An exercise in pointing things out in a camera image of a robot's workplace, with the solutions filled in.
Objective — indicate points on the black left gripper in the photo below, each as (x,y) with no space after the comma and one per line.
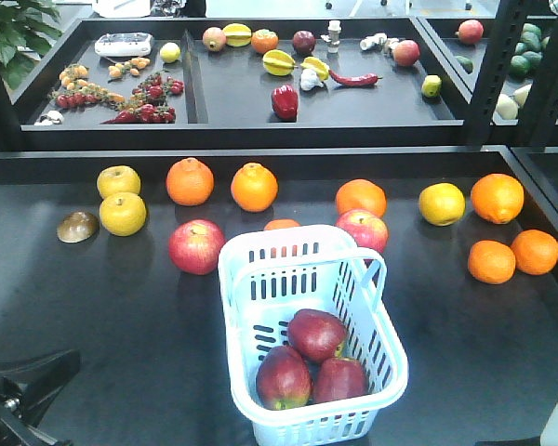
(27,390)

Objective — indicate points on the light blue plastic basket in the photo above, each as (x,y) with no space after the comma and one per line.
(265,277)

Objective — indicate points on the yellow green pear front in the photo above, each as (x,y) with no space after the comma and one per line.
(123,213)

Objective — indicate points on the yellow green pear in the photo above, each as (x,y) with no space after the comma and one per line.
(118,178)
(123,213)

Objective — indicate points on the large pink red apple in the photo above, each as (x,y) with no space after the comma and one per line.
(194,246)

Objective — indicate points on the yellow green pear back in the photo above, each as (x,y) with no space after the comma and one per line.
(118,178)

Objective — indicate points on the orange back left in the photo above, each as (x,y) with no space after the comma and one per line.
(189,182)

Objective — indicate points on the small orange middle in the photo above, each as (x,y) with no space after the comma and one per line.
(282,223)

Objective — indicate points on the black upper display tray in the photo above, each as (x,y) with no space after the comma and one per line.
(226,104)

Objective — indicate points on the green potted plant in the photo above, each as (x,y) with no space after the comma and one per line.
(28,29)

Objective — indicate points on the pink red apple centre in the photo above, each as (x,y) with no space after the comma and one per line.
(367,229)

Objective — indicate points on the orange behind centre apple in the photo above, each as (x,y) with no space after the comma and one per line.
(361,194)

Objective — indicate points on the dark red bell pepper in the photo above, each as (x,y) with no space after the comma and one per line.
(285,102)

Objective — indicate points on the white garlic bulb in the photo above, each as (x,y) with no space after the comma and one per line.
(309,80)

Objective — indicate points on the red chili pepper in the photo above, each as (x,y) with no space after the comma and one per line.
(362,81)

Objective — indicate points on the small orange left pair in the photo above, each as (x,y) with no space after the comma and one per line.
(491,262)

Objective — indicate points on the small orange pair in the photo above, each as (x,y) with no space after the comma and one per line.
(491,262)
(536,252)

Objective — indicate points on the large orange right back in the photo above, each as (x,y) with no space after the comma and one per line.
(498,198)

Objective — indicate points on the small orange right pair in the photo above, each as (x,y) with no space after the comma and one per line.
(536,252)

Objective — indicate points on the wooden display stand black frame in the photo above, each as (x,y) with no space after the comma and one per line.
(483,358)

